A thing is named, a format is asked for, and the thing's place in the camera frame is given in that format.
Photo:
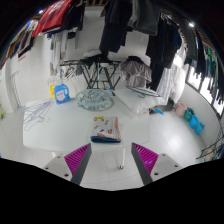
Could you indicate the blue plastic baskets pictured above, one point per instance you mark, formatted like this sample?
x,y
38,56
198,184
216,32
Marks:
x,y
194,121

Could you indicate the small blue brush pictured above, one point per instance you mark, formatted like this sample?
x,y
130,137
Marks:
x,y
159,111

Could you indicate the grey garment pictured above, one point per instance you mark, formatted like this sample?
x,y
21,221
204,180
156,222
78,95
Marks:
x,y
135,71

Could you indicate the teal flat hanger frame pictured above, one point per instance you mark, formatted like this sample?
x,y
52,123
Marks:
x,y
143,91

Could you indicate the row of hanging clothes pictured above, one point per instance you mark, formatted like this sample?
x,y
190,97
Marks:
x,y
116,23

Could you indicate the yellow box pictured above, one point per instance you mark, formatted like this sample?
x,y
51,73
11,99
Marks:
x,y
52,90

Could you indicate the round pale blue clip hanger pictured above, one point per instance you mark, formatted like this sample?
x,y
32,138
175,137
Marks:
x,y
94,99

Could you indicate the blue laundry detergent bottle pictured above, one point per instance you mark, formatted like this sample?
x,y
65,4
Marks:
x,y
62,94

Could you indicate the black folding drying rack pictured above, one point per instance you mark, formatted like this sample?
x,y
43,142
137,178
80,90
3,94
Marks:
x,y
96,68

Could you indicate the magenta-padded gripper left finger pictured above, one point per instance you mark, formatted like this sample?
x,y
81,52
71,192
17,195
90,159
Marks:
x,y
78,158

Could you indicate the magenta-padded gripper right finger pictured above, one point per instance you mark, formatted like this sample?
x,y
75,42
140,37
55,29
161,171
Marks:
x,y
146,158

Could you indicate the white pillow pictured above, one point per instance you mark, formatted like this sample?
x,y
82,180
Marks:
x,y
136,100

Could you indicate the pink bucket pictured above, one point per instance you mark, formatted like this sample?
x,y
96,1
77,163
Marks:
x,y
181,109

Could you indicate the white yellow cartoon print towel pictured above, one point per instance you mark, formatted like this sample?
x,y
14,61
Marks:
x,y
106,129

